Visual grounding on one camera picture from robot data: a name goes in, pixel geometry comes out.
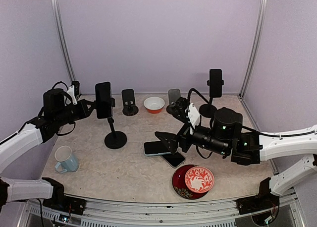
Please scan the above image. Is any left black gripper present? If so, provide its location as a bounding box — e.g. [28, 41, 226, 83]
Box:
[54, 98, 96, 126]

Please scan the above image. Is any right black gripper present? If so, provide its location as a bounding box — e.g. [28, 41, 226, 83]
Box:
[155, 121, 230, 156]

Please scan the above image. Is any blue smartphone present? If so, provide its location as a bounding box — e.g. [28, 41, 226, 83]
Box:
[144, 141, 171, 156]

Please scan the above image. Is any lone black smartphone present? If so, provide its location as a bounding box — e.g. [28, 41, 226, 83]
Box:
[95, 81, 113, 119]

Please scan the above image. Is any black pole phone stand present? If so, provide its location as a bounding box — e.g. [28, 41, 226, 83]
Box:
[199, 68, 224, 118]
[104, 98, 127, 149]

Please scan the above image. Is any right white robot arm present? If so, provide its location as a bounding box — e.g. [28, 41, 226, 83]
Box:
[155, 107, 317, 209]

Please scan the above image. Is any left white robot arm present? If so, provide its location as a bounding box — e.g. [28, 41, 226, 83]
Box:
[0, 86, 96, 210]

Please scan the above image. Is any left small desk phone stand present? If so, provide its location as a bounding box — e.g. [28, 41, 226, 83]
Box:
[121, 89, 139, 116]

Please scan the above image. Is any small desk phone stand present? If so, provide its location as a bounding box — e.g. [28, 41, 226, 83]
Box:
[121, 89, 139, 116]
[166, 88, 182, 115]

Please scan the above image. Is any right small desk phone stand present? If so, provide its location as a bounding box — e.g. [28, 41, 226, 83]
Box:
[166, 88, 182, 115]

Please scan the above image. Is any orange white bowl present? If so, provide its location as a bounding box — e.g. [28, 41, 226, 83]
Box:
[144, 97, 165, 114]

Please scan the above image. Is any dark red floral plate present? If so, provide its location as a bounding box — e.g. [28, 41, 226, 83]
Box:
[172, 165, 208, 200]

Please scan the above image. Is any red white patterned bowl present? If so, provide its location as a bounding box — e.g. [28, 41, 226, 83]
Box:
[185, 166, 215, 194]

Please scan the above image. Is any light blue mug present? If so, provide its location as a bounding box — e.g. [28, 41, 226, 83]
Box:
[54, 146, 79, 173]

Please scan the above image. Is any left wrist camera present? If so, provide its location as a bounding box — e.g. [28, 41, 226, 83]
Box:
[67, 81, 80, 105]

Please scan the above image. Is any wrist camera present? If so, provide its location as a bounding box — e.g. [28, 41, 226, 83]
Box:
[173, 97, 201, 135]
[67, 81, 80, 105]

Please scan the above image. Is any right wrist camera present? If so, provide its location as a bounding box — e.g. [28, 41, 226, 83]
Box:
[173, 97, 201, 135]

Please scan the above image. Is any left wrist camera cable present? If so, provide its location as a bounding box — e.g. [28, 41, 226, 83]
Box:
[51, 81, 69, 90]

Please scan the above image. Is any front aluminium frame rail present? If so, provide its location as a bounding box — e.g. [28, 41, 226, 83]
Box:
[18, 191, 305, 227]

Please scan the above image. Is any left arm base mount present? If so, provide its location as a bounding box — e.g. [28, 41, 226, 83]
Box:
[42, 177, 86, 216]

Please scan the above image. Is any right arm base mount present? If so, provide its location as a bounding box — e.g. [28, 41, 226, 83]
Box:
[236, 177, 280, 215]

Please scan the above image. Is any left aluminium corner post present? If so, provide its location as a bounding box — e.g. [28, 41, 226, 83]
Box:
[51, 0, 76, 82]

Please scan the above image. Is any aluminium corner post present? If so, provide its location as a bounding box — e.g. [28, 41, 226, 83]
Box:
[239, 0, 268, 100]
[51, 0, 76, 82]

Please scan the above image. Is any right aluminium corner post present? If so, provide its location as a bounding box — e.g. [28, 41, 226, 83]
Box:
[239, 0, 268, 100]

